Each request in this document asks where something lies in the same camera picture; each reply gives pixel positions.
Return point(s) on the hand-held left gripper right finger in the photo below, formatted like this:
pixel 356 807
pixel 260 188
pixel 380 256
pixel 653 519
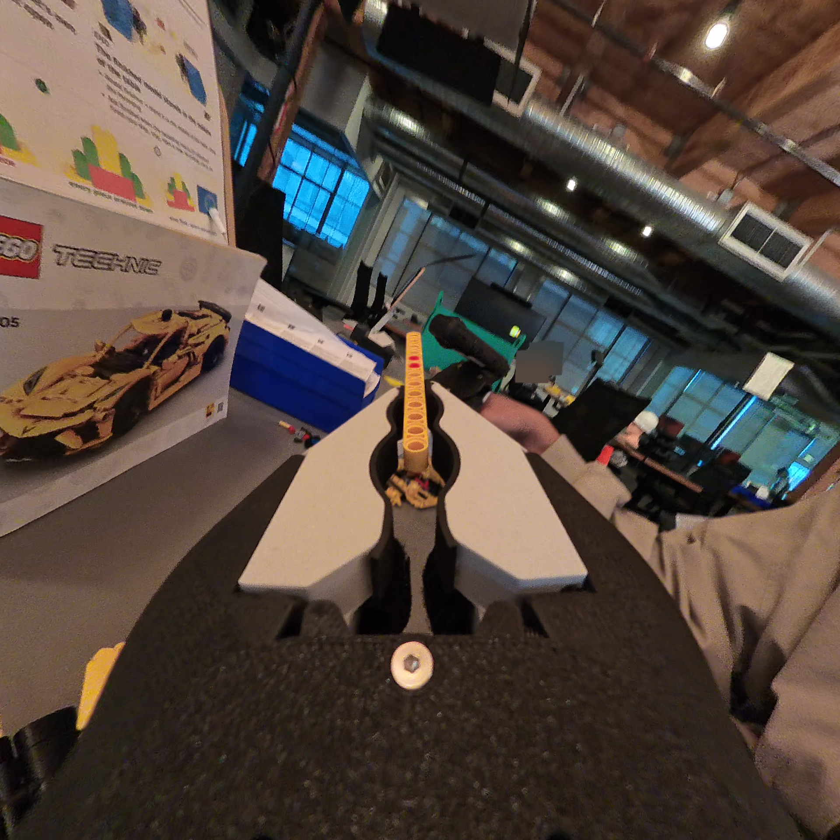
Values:
pixel 512 518

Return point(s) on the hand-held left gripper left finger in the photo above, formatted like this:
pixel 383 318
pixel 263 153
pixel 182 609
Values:
pixel 315 525

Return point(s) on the yellow brick beam assembly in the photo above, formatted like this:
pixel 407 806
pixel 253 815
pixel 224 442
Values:
pixel 417 420

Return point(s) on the grey desk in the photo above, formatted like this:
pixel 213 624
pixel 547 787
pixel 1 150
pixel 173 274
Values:
pixel 131 558

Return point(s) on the person's right hand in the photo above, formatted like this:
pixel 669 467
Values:
pixel 518 423

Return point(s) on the teal green plastic bin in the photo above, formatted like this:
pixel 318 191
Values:
pixel 436 315

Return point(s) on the black monitor screen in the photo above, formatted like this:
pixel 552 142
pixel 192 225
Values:
pixel 485 302

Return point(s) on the cluster of small brick pins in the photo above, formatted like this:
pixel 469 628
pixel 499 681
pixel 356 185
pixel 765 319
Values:
pixel 302 433

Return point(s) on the black high-back chair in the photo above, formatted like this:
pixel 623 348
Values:
pixel 359 292
pixel 379 295

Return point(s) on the black office chair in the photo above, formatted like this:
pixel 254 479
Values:
pixel 604 413

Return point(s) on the blue storage bin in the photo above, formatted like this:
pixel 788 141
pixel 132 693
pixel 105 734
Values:
pixel 289 380

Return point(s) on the stack of white paper sheets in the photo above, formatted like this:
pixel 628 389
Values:
pixel 302 328

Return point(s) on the large paned window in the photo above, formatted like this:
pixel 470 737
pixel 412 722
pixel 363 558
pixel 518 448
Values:
pixel 315 190

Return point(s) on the instruction booklet with yellow car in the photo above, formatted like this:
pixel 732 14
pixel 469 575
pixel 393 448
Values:
pixel 131 407

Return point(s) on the white plastic clip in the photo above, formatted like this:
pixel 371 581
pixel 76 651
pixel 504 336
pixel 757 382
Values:
pixel 216 222

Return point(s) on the white hanging paper sign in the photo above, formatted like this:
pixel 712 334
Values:
pixel 768 373

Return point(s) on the white vent grille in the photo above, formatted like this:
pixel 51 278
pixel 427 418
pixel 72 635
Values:
pixel 766 241

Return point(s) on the partly built toy car model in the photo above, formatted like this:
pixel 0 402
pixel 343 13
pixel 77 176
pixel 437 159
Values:
pixel 39 754

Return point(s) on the ceiling spot lamp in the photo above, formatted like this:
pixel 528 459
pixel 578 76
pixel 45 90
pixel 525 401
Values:
pixel 717 34

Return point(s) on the instruction poster board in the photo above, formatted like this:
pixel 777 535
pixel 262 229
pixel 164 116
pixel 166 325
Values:
pixel 79 79

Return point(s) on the silver ventilation duct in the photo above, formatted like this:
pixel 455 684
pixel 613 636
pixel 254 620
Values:
pixel 590 144

